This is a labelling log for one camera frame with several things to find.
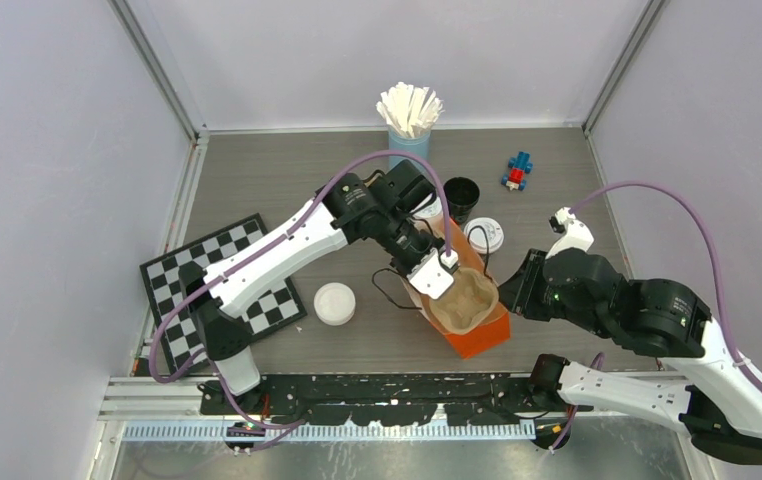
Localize orange paper takeout bag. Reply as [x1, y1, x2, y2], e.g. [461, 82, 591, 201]
[394, 224, 510, 359]

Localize white plastic cup lid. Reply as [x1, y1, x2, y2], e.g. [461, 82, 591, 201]
[463, 217, 505, 255]

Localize single brown cup carrier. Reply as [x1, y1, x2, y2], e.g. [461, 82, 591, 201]
[428, 267, 499, 335]

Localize stack of white lids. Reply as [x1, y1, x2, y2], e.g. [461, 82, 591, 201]
[313, 282, 356, 326]

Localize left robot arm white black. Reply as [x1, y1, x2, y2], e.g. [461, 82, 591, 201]
[179, 161, 458, 414]

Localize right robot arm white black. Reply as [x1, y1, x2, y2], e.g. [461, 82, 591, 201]
[499, 248, 762, 466]

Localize blue cylindrical holder cup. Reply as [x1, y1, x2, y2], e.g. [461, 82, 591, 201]
[388, 127, 431, 174]

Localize blue red toy blocks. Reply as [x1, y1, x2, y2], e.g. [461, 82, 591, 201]
[500, 151, 533, 191]

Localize black white checkerboard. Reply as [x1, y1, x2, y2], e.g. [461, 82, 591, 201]
[139, 213, 308, 379]

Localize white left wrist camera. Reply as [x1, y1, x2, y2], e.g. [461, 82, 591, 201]
[406, 248, 459, 300]

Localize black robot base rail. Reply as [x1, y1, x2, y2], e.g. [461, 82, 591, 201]
[197, 373, 570, 427]

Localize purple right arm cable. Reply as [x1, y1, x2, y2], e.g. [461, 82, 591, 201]
[566, 181, 762, 425]

